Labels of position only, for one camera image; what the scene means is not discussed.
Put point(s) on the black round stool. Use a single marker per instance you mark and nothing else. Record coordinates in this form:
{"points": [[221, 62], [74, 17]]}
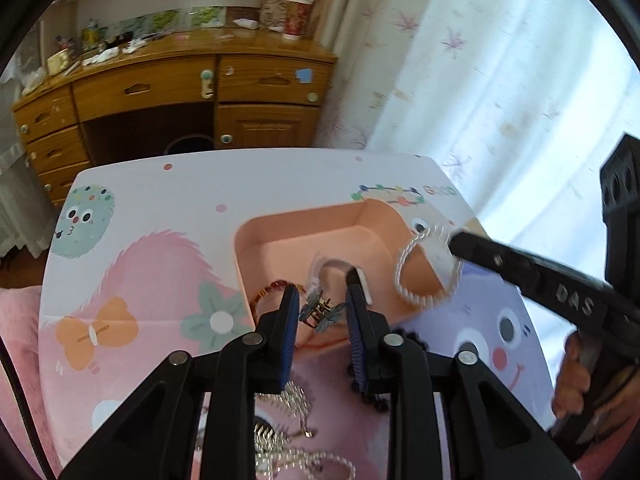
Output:
{"points": [[190, 144]]}

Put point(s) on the small yellow box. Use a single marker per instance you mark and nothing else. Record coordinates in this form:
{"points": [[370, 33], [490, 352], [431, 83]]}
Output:
{"points": [[58, 62]]}

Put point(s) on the green picture strip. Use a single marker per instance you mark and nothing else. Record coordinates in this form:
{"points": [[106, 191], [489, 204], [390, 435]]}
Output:
{"points": [[165, 19]]}

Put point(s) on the silver hair comb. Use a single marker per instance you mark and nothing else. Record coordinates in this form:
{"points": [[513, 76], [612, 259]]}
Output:
{"points": [[272, 437]]}

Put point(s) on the wooden desk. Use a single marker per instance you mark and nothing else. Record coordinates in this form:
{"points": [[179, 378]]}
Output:
{"points": [[150, 85]]}

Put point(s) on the peach plastic tray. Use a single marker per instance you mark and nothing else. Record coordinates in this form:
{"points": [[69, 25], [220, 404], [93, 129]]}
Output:
{"points": [[320, 237]]}

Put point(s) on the blue sticker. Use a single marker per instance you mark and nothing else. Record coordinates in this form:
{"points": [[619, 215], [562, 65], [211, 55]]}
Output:
{"points": [[305, 75]]}

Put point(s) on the pink fluffy blanket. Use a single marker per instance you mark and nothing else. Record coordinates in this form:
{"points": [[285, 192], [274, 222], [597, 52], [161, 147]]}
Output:
{"points": [[20, 375]]}

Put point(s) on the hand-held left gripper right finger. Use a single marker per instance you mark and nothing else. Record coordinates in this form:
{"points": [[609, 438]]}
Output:
{"points": [[356, 342]]}

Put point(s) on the white floral curtain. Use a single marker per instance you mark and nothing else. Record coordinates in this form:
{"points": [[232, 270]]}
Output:
{"points": [[475, 75]]}

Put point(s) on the white tube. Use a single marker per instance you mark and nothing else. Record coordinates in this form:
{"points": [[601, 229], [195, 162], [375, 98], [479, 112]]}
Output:
{"points": [[246, 23]]}

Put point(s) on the red paper cup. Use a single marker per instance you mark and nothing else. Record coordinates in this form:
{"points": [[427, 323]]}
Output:
{"points": [[297, 15]]}

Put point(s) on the person's right hand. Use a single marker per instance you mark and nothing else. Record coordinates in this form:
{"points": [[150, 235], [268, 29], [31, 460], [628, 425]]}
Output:
{"points": [[569, 385]]}

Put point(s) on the patterned cardboard box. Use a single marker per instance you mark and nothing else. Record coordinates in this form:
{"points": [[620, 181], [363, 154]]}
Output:
{"points": [[274, 7]]}

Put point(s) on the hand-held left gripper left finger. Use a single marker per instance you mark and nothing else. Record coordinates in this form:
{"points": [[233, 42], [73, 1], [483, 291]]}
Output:
{"points": [[289, 332]]}

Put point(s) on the blue butterfly hair clip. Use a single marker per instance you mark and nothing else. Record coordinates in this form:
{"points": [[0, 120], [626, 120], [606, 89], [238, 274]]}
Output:
{"points": [[322, 312]]}

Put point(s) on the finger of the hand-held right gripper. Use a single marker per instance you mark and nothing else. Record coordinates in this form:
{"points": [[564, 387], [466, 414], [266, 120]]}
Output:
{"points": [[530, 272]]}

